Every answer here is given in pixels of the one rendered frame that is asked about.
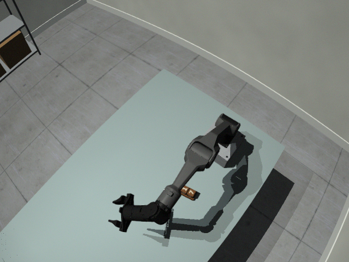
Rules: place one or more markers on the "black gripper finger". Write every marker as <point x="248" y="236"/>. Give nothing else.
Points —
<point x="116" y="223"/>
<point x="121" y="200"/>

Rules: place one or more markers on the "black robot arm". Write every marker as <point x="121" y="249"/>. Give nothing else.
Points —
<point x="197" y="158"/>

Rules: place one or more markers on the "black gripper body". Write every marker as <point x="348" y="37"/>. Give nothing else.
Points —
<point x="126" y="215"/>

